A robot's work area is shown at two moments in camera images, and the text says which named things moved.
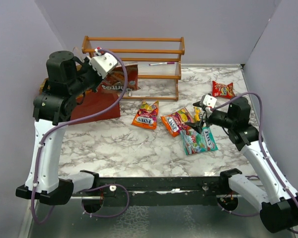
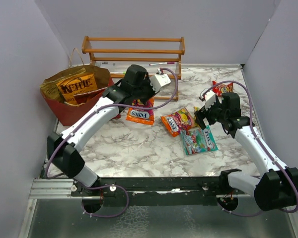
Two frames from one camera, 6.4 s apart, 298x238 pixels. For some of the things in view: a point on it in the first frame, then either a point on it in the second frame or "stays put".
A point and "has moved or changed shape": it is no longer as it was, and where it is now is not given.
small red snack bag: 222,90 stays put
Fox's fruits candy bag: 175,123 stays put
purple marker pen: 169,63 stays put
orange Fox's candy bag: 146,116 has moved or changed shape
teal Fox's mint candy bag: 193,142 stays put
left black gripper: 86,64 → 147,82
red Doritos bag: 114,80 → 87,97
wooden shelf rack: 168,68 stays put
